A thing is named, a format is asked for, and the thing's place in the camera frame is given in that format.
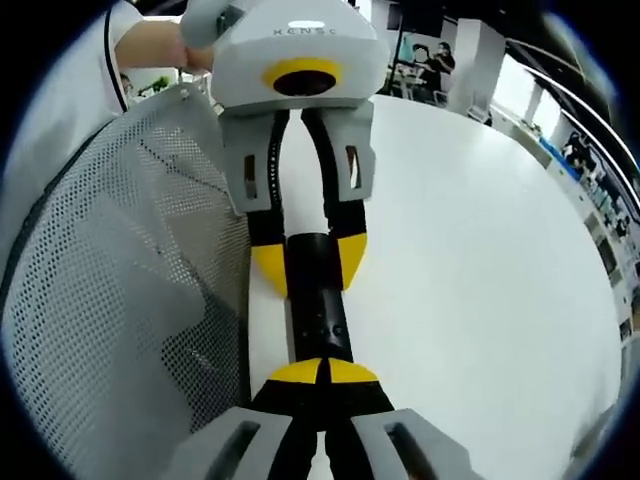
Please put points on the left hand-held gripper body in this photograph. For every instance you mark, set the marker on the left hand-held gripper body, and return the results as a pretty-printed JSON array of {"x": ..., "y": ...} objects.
[{"x": 250, "y": 55}]

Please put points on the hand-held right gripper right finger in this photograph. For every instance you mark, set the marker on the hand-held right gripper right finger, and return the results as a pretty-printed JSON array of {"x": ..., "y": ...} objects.
[{"x": 380, "y": 440}]

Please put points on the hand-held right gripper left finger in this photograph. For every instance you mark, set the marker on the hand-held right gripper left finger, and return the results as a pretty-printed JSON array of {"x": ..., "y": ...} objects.
[{"x": 260, "y": 435}]

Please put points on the black remote control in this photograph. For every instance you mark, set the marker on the black remote control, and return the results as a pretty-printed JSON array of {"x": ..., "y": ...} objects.
[{"x": 315, "y": 285}]

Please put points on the person's left hand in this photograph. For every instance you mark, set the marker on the person's left hand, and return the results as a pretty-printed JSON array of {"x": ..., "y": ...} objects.
[{"x": 192, "y": 57}]

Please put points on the white mesh bag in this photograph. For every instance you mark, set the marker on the white mesh bag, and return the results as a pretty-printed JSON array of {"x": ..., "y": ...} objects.
[{"x": 115, "y": 280}]

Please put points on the white square column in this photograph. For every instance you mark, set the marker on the white square column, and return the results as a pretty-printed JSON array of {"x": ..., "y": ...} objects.
[{"x": 475, "y": 70}]

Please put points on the person's white shirt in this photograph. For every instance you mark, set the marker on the person's white shirt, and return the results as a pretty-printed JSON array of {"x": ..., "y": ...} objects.
[{"x": 55, "y": 100}]

